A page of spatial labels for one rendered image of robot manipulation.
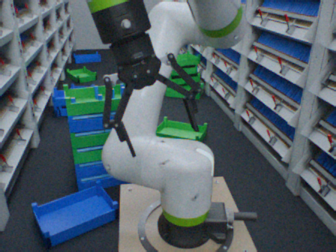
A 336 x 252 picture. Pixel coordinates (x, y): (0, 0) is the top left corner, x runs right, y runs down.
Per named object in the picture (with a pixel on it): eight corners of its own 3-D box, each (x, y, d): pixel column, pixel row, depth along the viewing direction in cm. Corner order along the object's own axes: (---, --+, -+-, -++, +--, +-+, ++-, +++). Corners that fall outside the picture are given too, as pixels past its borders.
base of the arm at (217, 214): (250, 209, 91) (252, 193, 88) (262, 251, 78) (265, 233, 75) (159, 206, 92) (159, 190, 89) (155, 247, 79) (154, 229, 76)
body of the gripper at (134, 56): (106, 48, 52) (126, 98, 56) (154, 31, 53) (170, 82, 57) (104, 44, 59) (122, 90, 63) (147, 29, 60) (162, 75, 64)
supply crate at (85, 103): (127, 94, 160) (126, 78, 157) (136, 107, 143) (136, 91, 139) (65, 100, 151) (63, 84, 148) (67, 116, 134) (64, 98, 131)
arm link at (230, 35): (202, 52, 95) (209, 12, 95) (244, 55, 90) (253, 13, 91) (184, 31, 78) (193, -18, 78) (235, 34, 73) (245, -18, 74)
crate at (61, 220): (100, 193, 150) (99, 179, 147) (119, 218, 135) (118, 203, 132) (34, 218, 135) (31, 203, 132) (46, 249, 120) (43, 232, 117)
